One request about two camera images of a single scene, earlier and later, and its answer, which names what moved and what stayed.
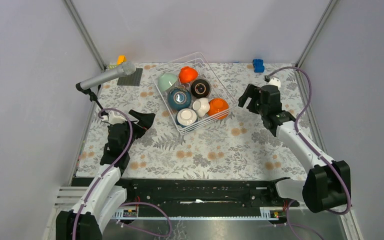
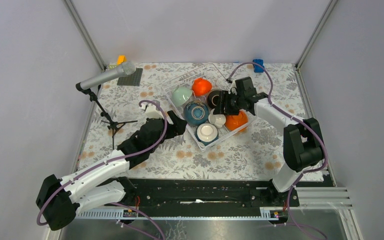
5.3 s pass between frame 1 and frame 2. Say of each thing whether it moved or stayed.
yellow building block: stayed
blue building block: stayed
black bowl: moved
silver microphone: stayed
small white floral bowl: moved
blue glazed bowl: moved
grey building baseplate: stayed
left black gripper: moved
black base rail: stayed
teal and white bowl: moved
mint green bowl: moved
